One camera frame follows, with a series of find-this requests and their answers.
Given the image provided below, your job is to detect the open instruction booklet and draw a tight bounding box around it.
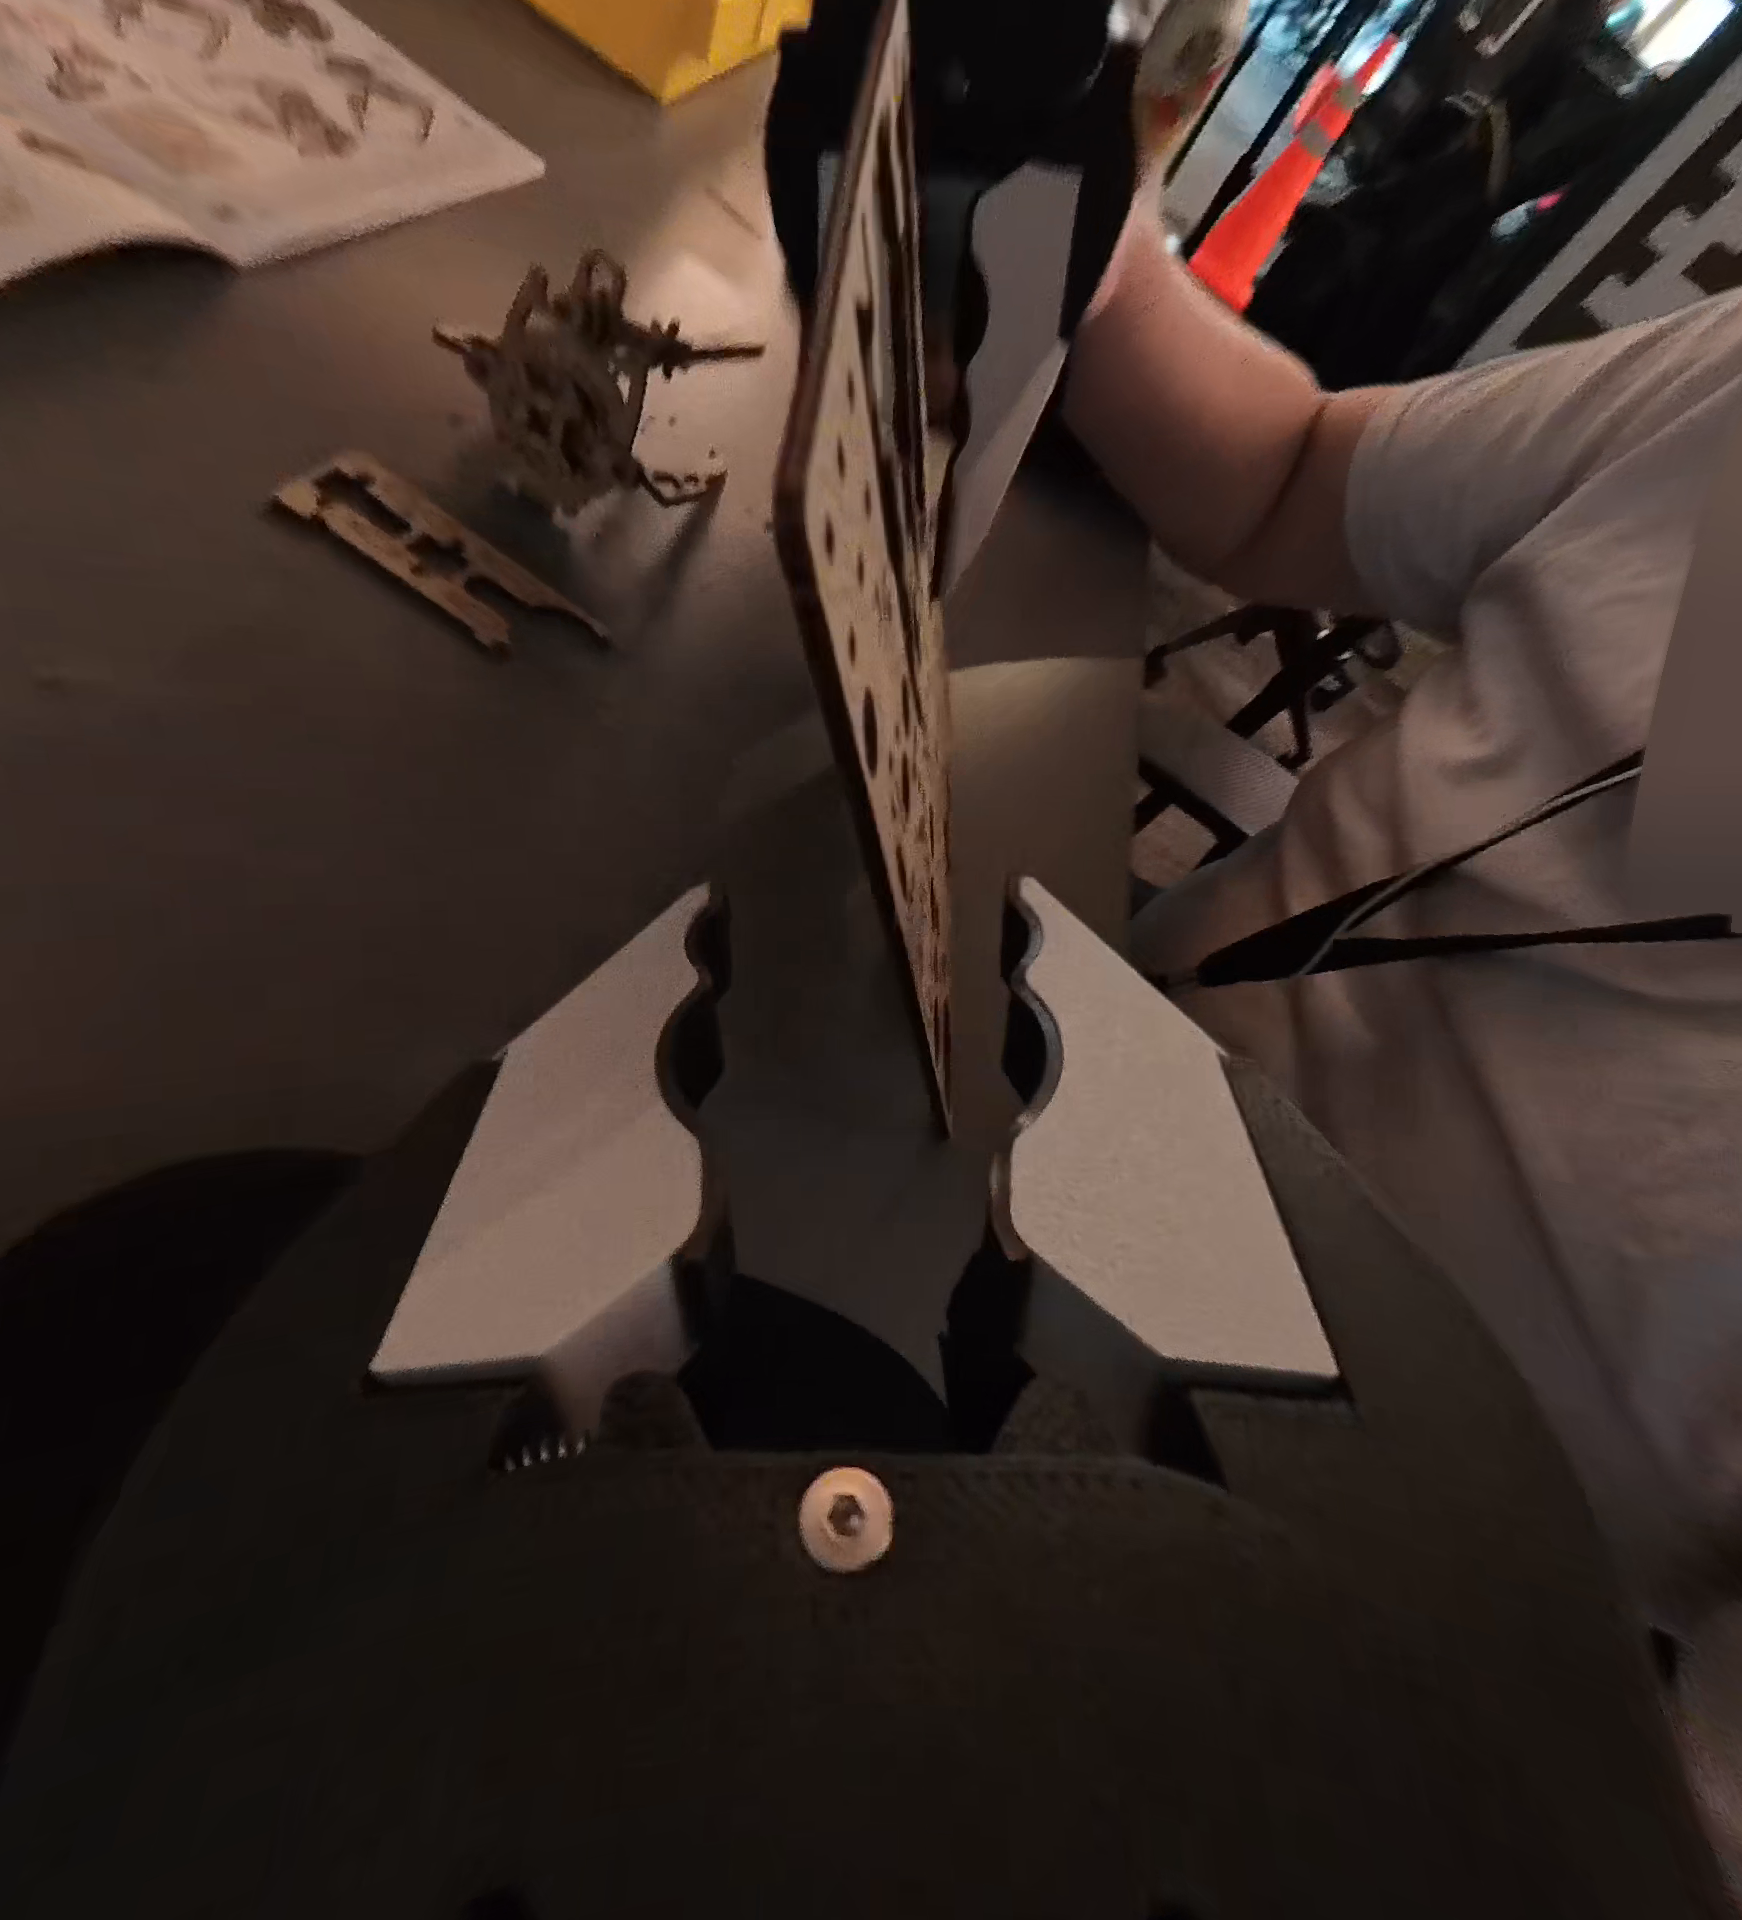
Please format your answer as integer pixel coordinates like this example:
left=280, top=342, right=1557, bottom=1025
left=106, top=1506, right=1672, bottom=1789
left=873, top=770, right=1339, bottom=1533
left=0, top=0, right=546, bottom=340

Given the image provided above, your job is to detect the large wooden parts sheet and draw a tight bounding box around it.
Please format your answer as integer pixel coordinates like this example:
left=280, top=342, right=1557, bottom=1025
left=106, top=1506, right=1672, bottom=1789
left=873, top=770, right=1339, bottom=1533
left=769, top=0, right=966, bottom=1146

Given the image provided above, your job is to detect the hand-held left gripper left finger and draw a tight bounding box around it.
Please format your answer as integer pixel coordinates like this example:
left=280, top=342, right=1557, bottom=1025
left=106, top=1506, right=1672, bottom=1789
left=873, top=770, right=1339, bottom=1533
left=366, top=882, right=735, bottom=1390

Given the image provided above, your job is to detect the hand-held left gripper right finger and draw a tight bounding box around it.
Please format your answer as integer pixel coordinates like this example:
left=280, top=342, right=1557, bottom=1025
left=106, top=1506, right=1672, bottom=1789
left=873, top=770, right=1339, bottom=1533
left=989, top=874, right=1339, bottom=1390

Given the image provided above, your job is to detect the small wooden parts strip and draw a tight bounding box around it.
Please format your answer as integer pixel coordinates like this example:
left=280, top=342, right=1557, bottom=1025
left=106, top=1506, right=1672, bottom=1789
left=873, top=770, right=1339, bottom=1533
left=269, top=446, right=613, bottom=656

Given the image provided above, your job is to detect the black office chair base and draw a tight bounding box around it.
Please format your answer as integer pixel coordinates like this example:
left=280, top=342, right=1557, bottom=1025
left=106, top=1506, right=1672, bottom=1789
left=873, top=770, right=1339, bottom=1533
left=1138, top=597, right=1409, bottom=777

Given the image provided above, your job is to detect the orange traffic cone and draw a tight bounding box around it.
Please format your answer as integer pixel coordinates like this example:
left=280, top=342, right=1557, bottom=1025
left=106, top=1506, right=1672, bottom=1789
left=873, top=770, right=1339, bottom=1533
left=1183, top=27, right=1409, bottom=312

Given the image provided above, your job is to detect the person's right forearm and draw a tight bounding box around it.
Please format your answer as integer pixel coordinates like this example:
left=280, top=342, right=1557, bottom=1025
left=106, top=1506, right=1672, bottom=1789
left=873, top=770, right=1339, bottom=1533
left=1063, top=191, right=1355, bottom=621

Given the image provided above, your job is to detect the black lanyard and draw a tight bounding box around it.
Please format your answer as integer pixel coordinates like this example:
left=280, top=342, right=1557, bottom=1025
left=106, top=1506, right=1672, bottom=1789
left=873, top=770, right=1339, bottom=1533
left=1197, top=747, right=1737, bottom=996

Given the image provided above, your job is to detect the black white patterned board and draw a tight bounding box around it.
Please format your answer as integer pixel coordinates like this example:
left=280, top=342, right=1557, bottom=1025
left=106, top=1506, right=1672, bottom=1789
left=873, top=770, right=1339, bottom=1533
left=1468, top=68, right=1742, bottom=364

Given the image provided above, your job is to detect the yellow plastic bin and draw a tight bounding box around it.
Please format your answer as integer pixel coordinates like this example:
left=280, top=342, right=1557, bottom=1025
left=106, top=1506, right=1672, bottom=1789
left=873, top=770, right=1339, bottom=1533
left=522, top=0, right=811, bottom=107

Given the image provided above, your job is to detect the assembled wooden gear model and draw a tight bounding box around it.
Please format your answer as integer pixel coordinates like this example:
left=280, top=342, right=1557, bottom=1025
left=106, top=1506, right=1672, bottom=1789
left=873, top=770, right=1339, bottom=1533
left=434, top=249, right=769, bottom=522

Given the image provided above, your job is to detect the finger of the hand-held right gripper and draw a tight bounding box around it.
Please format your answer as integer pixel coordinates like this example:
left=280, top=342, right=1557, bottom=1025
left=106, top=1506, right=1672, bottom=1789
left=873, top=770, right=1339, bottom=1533
left=763, top=27, right=830, bottom=305
left=935, top=169, right=1078, bottom=590

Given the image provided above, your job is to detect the white bottle red cap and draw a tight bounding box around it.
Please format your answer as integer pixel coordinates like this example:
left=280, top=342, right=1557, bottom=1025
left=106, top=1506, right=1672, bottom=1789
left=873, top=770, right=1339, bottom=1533
left=1144, top=0, right=1240, bottom=139

